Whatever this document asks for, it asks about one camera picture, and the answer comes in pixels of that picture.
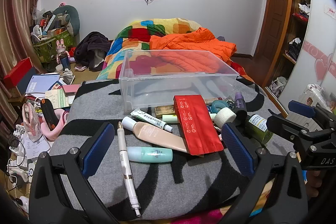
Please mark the slim beige tube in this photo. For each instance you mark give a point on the slim beige tube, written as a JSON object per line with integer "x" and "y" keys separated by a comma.
{"x": 212, "y": 101}

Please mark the white charger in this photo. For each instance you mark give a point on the white charger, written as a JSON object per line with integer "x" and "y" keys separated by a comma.
{"x": 31, "y": 169}

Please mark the white bandage roll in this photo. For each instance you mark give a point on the white bandage roll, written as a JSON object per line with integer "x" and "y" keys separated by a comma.
{"x": 225, "y": 115}

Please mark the dark green glass bottle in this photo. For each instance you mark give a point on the dark green glass bottle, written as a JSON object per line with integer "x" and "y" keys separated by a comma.
{"x": 258, "y": 129}

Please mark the small gold soap box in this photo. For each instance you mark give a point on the small gold soap box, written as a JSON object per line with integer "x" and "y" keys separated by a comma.
{"x": 165, "y": 111}

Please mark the grey neck pillow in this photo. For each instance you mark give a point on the grey neck pillow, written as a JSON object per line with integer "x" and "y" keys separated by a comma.
{"x": 72, "y": 14}

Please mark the white sliding wardrobe door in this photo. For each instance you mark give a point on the white sliding wardrobe door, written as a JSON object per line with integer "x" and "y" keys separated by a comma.
{"x": 320, "y": 29}

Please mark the pink rabbit toy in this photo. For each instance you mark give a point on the pink rabbit toy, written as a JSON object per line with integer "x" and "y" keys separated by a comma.
{"x": 61, "y": 48}

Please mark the red box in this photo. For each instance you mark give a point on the red box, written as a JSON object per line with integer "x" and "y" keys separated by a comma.
{"x": 15, "y": 74}

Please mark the pale teal bottle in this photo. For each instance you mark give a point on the pale teal bottle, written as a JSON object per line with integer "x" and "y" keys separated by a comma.
{"x": 149, "y": 154}

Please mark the striped brown curtain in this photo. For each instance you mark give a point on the striped brown curtain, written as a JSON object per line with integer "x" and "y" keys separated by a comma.
{"x": 18, "y": 16}

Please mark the dark blue bottle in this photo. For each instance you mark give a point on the dark blue bottle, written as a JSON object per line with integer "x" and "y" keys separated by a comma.
{"x": 64, "y": 61}

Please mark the grey black patterned blanket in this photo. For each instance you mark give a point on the grey black patterned blanket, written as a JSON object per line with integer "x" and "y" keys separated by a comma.
{"x": 157, "y": 182}

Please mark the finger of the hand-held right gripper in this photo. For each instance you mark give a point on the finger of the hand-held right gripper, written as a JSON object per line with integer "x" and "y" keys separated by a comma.
{"x": 302, "y": 108}
{"x": 283, "y": 126}

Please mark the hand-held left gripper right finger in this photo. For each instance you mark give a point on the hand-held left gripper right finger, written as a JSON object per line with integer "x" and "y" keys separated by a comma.
{"x": 236, "y": 150}

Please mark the wooden wardrobe shelf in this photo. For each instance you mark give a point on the wooden wardrobe shelf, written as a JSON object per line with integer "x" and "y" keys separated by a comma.
{"x": 302, "y": 16}

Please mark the pink flat box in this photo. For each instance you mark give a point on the pink flat box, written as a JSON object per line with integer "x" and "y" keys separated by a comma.
{"x": 71, "y": 88}

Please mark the blue notebook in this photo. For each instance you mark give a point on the blue notebook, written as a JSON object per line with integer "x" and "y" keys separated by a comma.
{"x": 39, "y": 83}

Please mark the white green ointment tube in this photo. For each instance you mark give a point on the white green ointment tube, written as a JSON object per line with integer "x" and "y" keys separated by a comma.
{"x": 152, "y": 120}

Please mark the orange down jacket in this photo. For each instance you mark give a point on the orange down jacket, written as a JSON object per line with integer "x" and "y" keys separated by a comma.
{"x": 189, "y": 41}

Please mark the white bag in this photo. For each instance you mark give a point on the white bag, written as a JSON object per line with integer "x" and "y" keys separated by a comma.
{"x": 278, "y": 85}

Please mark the beige foundation tube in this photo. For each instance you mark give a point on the beige foundation tube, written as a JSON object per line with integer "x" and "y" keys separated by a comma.
{"x": 157, "y": 136}

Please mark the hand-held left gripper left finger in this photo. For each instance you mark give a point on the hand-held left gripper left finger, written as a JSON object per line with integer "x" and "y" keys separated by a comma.
{"x": 97, "y": 150}

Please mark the dark grey box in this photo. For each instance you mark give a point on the dark grey box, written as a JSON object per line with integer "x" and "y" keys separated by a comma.
{"x": 25, "y": 83}

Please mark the pale green lip balm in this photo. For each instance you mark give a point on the pale green lip balm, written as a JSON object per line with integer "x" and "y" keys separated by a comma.
{"x": 170, "y": 119}

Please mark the white suitcase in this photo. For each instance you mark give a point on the white suitcase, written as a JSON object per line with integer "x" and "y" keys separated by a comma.
{"x": 317, "y": 95}

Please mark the green fabric bag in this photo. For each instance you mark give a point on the green fabric bag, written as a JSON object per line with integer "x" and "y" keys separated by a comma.
{"x": 44, "y": 49}

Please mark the green white book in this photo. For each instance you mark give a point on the green white book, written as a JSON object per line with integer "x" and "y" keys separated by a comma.
{"x": 56, "y": 99}

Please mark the clear plastic storage box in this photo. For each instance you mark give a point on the clear plastic storage box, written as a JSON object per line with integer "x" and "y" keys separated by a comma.
{"x": 147, "y": 92}

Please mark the colourful patchwork blanket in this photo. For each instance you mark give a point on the colourful patchwork blanket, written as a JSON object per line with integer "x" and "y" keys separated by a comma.
{"x": 136, "y": 37}

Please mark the loose white papers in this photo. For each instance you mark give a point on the loose white papers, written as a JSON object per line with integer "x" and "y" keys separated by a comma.
{"x": 34, "y": 148}

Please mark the black orange device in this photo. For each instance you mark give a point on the black orange device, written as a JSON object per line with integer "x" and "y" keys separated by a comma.
{"x": 50, "y": 115}

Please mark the wooden door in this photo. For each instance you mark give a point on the wooden door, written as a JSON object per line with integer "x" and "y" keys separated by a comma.
{"x": 273, "y": 29}

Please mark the white cosmetic pen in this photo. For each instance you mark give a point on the white cosmetic pen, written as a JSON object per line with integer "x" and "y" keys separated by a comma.
{"x": 123, "y": 158}

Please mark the red foil packet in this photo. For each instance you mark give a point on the red foil packet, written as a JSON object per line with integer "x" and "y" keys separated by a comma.
{"x": 195, "y": 127}

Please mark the pink curved massager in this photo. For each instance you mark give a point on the pink curved massager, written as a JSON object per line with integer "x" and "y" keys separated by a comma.
{"x": 53, "y": 132}

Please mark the small purple bottle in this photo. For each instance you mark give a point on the small purple bottle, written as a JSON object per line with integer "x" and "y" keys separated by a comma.
{"x": 240, "y": 106}

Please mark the teal round container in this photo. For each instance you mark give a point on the teal round container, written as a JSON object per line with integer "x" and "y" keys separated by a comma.
{"x": 219, "y": 106}

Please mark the person's right hand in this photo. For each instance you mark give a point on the person's right hand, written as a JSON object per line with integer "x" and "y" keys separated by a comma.
{"x": 315, "y": 183}

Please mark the pink clear pouch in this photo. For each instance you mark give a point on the pink clear pouch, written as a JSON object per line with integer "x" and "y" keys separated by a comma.
{"x": 30, "y": 121}

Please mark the dark clothes pile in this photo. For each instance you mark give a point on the dark clothes pile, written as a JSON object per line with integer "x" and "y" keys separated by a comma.
{"x": 92, "y": 43}

